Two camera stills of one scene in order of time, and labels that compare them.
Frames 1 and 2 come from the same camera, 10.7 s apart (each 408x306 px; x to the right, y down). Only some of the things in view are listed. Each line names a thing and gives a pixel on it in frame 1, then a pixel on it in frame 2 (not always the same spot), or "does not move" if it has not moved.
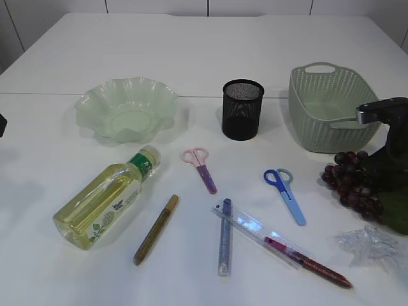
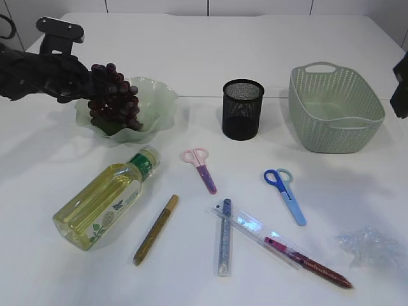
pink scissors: (197, 155) does not move
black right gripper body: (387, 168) → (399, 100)
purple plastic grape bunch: (349, 178) → (114, 106)
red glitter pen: (295, 256) does not move
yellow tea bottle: (90, 212) does not move
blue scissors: (281, 179) does not move
